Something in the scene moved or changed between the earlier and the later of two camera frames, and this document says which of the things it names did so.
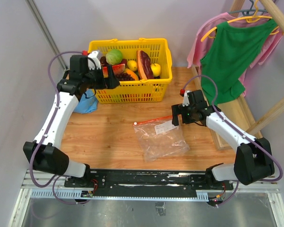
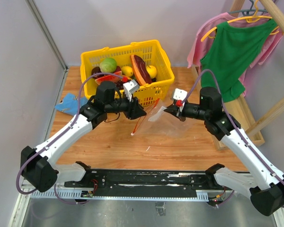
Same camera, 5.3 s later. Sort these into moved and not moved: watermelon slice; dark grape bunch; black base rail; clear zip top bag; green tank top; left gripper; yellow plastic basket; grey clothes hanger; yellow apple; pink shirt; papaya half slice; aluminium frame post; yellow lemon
Moved: papaya half slice; dark grape bunch; yellow lemon; watermelon slice; left gripper; clear zip top bag; yellow plastic basket; yellow apple
Not moved: aluminium frame post; pink shirt; black base rail; green tank top; grey clothes hanger
